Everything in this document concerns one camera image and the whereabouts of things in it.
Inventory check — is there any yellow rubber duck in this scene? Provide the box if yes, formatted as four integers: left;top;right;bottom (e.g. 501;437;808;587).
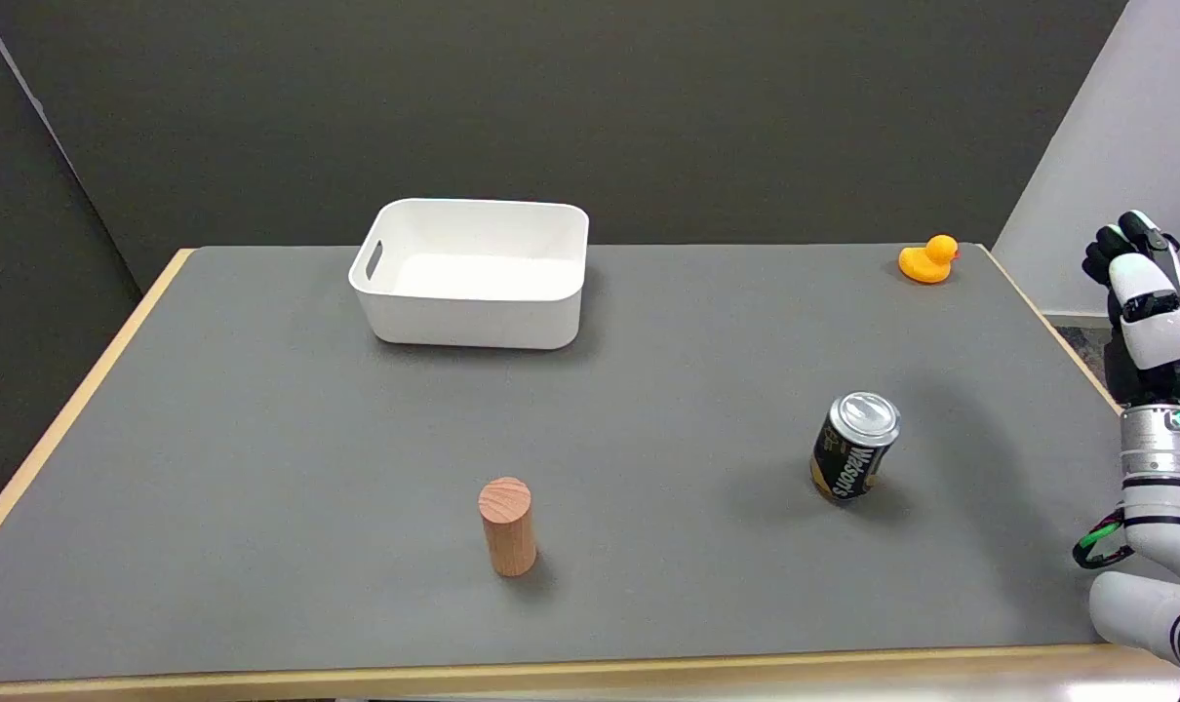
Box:
898;235;961;285

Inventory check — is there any black and white right hand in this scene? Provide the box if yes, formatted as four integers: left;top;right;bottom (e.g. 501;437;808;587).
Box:
1082;211;1180;406

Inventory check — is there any black and green cable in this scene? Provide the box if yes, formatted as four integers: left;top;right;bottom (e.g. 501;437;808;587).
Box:
1073;508;1134;570

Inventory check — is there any wooden cylinder block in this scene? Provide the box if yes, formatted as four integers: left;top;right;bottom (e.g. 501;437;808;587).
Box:
478;477;538;578

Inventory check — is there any white plastic bin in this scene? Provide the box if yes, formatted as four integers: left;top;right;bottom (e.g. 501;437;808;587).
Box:
348;198;590;350

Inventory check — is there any black drink can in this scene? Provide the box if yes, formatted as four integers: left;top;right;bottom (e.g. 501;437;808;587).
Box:
809;392;901;506

